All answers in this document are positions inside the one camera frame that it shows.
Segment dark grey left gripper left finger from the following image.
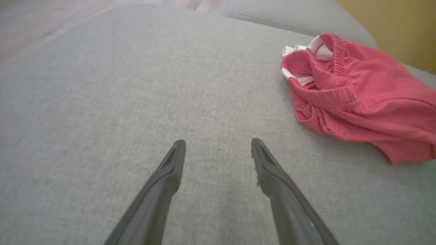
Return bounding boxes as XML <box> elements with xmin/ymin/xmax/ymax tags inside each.
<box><xmin>104</xmin><ymin>139</ymin><xmax>187</xmax><ymax>245</ymax></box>

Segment grey fabric sofa seat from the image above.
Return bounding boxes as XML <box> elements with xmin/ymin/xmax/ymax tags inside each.
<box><xmin>0</xmin><ymin>3</ymin><xmax>436</xmax><ymax>245</ymax></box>

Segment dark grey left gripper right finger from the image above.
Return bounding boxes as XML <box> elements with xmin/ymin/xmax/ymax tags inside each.
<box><xmin>251</xmin><ymin>138</ymin><xmax>340</xmax><ymax>245</ymax></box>

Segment yellow sofa cushion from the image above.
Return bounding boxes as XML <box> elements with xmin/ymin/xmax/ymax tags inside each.
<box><xmin>337</xmin><ymin>0</ymin><xmax>436</xmax><ymax>74</ymax></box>

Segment grey fabric sofa section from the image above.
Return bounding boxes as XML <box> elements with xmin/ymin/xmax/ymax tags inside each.
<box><xmin>218</xmin><ymin>0</ymin><xmax>378</xmax><ymax>48</ymax></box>

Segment red shorts with white stripe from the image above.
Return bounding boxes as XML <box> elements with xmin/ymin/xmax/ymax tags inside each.
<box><xmin>281</xmin><ymin>32</ymin><xmax>436</xmax><ymax>164</ymax></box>

